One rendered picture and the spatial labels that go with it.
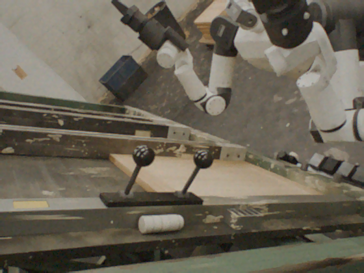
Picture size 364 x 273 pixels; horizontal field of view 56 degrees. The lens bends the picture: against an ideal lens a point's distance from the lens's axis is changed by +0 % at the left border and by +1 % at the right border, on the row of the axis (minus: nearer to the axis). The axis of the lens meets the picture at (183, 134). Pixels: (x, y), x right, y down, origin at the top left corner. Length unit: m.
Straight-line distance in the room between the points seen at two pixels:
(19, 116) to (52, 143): 0.44
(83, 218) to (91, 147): 0.51
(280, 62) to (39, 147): 0.69
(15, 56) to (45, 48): 1.47
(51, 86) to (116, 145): 3.84
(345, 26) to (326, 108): 0.22
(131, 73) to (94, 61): 1.09
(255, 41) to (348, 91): 0.33
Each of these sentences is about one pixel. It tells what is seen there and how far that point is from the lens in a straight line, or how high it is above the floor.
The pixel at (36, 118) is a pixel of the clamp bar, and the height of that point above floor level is 1.50.
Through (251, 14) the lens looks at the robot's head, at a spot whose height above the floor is 1.42.
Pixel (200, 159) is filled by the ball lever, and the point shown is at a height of 1.44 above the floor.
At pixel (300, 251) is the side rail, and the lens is 0.57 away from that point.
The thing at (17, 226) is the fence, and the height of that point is 1.59.
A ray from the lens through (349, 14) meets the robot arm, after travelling 0.97.
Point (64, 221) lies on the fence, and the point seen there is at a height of 1.54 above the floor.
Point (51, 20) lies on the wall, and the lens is 6.26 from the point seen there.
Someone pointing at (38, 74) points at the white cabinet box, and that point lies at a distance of 4.87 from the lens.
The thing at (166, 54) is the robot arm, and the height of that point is 1.42.
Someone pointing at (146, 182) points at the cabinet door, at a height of 1.35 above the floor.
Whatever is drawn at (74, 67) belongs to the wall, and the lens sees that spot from 6.33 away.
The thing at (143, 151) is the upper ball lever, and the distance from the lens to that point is 0.55.
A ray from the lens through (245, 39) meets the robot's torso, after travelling 1.14.
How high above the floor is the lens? 1.79
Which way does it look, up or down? 30 degrees down
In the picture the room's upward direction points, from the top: 43 degrees counter-clockwise
